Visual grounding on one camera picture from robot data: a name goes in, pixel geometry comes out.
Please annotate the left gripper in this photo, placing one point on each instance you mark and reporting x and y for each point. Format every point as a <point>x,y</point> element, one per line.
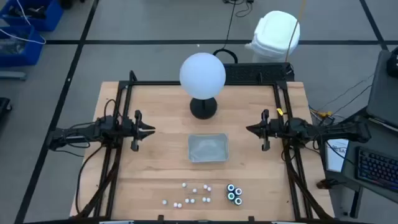
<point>135,133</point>

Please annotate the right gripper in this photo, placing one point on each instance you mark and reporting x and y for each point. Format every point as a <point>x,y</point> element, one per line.
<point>273,128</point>

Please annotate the blue-capped food coloring bottle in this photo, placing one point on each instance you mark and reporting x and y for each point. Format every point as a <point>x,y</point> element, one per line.
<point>230,187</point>

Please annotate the green-capped food coloring bottle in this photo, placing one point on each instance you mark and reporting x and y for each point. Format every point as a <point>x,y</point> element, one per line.
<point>231,196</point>

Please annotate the black-capped food coloring bottle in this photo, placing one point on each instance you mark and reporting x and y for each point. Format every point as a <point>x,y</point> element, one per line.
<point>237,201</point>

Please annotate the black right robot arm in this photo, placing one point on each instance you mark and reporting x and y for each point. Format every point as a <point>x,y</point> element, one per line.
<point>342,129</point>

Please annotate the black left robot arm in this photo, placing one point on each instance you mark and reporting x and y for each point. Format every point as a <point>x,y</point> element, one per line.
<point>77,133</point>

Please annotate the black perforated box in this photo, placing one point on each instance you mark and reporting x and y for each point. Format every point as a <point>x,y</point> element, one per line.
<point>255,73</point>

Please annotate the white globe table lamp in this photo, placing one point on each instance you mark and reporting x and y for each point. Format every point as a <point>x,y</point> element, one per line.
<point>202,74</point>

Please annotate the white paper sign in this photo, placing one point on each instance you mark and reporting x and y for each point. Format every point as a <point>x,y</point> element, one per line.
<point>334,158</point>

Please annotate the brown floor object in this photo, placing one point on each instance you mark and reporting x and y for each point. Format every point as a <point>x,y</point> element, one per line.
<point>325,184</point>

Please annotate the dark grey keyboard shelf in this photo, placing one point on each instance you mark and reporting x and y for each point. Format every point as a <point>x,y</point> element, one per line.
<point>351,146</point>

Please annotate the white lidded bucket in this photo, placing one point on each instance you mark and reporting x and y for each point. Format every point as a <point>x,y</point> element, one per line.
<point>273,34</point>

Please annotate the backlit black keyboard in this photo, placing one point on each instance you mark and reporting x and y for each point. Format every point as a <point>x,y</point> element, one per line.
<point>377,168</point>

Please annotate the dark desk top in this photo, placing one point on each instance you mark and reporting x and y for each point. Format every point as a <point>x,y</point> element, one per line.
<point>384,90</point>

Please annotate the blue plastic storage bin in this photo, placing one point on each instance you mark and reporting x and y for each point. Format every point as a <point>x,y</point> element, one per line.
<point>31,56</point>
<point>49,18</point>

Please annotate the black floor object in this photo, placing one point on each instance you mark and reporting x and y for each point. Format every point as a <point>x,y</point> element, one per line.
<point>3,107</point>

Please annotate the grey floor bar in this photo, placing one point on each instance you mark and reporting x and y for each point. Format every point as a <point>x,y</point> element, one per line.
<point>12,75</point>

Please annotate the black desk device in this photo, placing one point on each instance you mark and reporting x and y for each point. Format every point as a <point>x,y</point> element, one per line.
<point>393,62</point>

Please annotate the black metal table frame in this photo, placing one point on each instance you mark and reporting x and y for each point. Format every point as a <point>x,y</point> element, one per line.
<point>155,83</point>

